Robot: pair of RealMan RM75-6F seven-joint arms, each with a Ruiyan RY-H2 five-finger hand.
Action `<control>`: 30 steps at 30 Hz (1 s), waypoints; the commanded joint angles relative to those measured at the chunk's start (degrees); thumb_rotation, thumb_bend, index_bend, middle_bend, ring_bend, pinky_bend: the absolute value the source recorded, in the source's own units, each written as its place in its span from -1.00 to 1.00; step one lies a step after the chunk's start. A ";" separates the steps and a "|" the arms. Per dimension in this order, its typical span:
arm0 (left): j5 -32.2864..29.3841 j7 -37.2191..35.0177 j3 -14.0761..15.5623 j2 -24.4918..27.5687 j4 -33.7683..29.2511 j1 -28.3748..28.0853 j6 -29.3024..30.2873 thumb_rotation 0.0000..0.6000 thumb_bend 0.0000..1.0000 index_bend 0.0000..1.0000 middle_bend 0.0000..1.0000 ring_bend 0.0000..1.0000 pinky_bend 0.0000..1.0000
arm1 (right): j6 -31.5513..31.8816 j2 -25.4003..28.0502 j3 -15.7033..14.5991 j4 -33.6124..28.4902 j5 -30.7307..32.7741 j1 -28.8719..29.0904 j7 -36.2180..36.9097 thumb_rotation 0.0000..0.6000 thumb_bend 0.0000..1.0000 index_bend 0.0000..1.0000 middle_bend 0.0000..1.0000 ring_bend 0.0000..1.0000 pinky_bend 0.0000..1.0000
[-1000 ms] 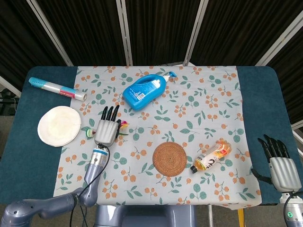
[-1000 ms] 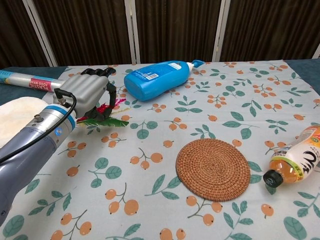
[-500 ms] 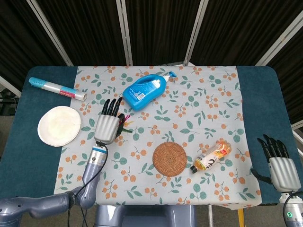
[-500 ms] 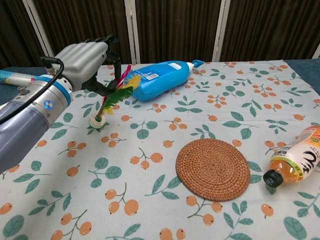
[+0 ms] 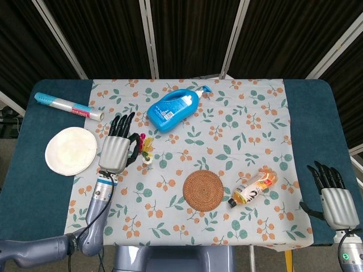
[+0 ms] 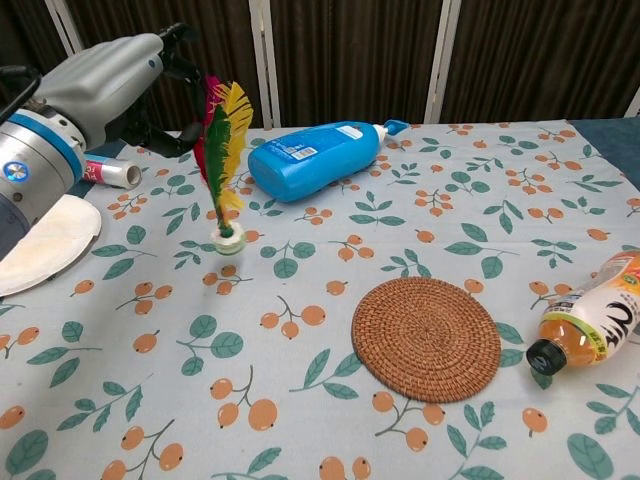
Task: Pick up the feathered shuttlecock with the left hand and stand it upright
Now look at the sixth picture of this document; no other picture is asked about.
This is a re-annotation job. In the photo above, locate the plastic wrap roll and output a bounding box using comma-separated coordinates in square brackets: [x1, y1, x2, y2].
[82, 154, 144, 189]

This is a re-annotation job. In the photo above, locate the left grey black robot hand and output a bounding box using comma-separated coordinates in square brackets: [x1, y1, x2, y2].
[33, 22, 207, 158]

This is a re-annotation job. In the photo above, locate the colourful feather shuttlecock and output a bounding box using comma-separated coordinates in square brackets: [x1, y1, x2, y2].
[192, 74, 253, 256]

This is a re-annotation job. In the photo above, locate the round woven rattan coaster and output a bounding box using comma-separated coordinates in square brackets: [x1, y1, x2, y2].
[351, 276, 502, 404]

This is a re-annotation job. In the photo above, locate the floral fruit print tablecloth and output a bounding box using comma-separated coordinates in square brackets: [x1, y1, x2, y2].
[0, 119, 640, 480]

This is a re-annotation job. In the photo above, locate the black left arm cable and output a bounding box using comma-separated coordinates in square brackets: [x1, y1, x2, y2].
[0, 64, 44, 125]

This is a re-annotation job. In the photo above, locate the orange drink bottle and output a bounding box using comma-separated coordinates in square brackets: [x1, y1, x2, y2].
[525, 249, 640, 377]

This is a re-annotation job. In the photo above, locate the blue detergent pump bottle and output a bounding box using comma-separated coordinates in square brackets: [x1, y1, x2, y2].
[247, 118, 409, 204]

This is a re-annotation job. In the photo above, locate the white paper plate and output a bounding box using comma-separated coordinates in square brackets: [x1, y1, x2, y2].
[0, 193, 104, 299]

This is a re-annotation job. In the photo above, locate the dark folding screen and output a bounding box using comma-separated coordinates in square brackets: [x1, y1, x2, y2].
[0, 0, 640, 134]

